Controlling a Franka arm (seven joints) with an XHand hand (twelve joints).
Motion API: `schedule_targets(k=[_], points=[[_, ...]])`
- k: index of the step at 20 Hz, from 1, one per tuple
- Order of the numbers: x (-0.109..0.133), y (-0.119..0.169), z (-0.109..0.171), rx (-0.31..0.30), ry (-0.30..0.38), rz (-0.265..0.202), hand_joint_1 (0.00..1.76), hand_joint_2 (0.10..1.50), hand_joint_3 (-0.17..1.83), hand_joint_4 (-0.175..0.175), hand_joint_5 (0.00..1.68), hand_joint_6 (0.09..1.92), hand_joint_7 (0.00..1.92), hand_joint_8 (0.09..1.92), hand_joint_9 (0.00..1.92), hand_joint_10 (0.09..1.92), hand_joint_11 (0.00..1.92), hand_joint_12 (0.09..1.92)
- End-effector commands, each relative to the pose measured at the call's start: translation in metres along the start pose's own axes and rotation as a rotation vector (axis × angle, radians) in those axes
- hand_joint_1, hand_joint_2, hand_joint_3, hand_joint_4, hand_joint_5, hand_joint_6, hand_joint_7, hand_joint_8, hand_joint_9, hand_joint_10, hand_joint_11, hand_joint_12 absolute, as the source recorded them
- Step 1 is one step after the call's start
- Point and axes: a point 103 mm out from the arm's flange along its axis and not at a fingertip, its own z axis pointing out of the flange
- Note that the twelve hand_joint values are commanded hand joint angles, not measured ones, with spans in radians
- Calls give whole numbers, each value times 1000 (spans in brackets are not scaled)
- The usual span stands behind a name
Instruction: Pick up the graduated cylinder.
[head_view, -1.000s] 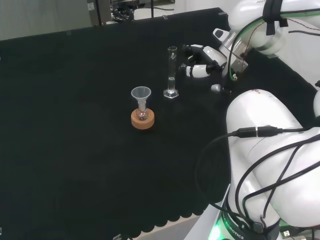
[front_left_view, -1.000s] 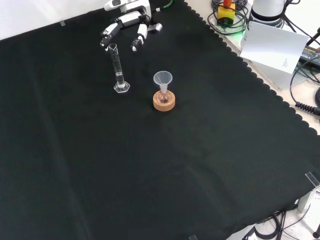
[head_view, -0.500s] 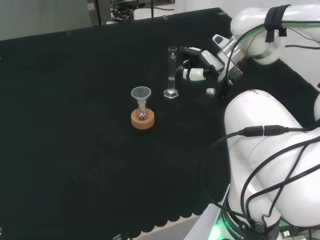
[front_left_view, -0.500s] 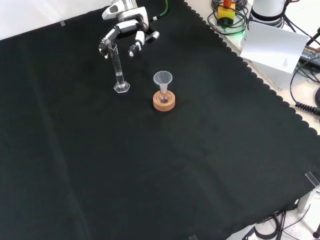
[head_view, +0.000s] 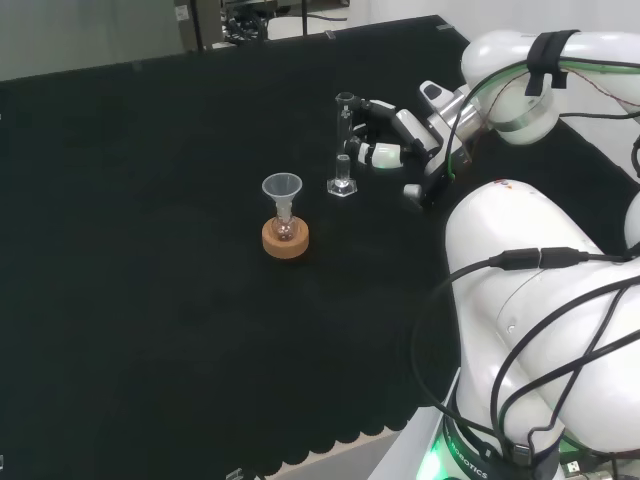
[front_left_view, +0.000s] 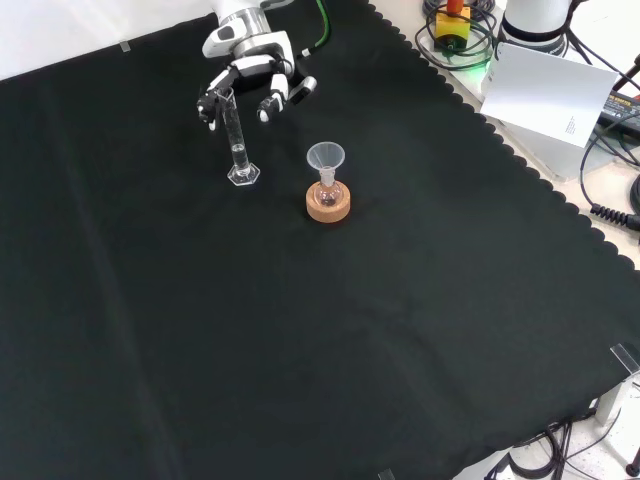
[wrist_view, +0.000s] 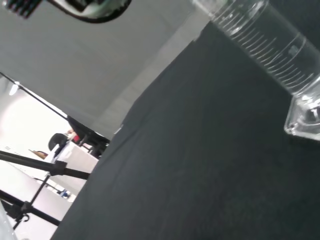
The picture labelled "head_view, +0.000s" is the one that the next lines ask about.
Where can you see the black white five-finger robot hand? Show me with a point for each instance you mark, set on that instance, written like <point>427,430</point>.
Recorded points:
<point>425,145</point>

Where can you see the clear glass graduated cylinder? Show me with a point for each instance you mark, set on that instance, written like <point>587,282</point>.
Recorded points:
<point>342,187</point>

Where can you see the clear plastic funnel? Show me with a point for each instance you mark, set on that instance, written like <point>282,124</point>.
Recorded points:
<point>281,187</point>

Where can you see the small round-bottom glass flask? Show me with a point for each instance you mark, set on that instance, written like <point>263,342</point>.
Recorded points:
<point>285,231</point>

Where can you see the grey metal cabinet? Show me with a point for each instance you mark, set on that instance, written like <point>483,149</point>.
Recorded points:
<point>197,22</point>

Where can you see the black scalloped bench cloth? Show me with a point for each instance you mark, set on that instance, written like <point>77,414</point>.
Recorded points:
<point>150,250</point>

